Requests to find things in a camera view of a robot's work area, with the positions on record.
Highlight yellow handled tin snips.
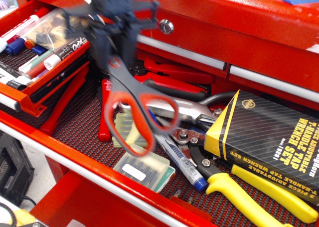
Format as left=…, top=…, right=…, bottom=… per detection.
left=159, top=117, right=319, bottom=227

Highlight orange grey scissors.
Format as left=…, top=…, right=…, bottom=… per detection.
left=84, top=12, right=180, bottom=157

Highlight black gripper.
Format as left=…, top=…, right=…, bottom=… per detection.
left=62, top=0, right=159, bottom=70

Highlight black yellow tap wrench box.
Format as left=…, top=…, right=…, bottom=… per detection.
left=204, top=90, right=319, bottom=205

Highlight yellow object at corner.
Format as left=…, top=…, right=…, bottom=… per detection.
left=13, top=209, right=36, bottom=227

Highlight black electronic box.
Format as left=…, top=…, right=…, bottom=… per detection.
left=0, top=131, right=34, bottom=206

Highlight round silver chest lock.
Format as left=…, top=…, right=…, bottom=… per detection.
left=159, top=19, right=174, bottom=35

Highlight clear bag of erasers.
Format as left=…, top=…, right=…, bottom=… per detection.
left=17, top=8, right=87, bottom=51

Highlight large red open drawer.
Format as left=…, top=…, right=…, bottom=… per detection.
left=0, top=32, right=319, bottom=227

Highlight red white marker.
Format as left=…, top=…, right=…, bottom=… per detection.
left=0, top=7, right=50, bottom=52

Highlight green plastic bit case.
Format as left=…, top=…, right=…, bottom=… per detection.
left=114, top=113, right=148, bottom=147

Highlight clear plastic bit case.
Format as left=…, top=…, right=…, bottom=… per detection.
left=113, top=152, right=175, bottom=193

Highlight red handled long tool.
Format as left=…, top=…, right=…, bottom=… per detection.
left=98, top=78, right=111, bottom=142

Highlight red black handled crimper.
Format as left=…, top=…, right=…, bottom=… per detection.
left=100, top=56, right=214, bottom=102

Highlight small red upper drawer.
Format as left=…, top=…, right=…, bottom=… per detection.
left=0, top=0, right=90, bottom=116

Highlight black Expo marker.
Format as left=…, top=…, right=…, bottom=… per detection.
left=43, top=37, right=87, bottom=70

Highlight dark red marker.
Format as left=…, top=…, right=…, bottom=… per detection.
left=25, top=62, right=47, bottom=79

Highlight red tool chest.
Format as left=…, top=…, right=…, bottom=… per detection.
left=0, top=0, right=319, bottom=227

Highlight silver metal hand tool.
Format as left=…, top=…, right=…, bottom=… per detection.
left=118, top=97, right=237, bottom=125

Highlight orange capped marker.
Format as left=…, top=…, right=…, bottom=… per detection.
left=24, top=40, right=36, bottom=50

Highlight blue capped white marker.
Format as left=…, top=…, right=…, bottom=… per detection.
left=147, top=110, right=208, bottom=192

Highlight green white marker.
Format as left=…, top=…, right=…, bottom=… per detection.
left=18, top=50, right=54, bottom=74

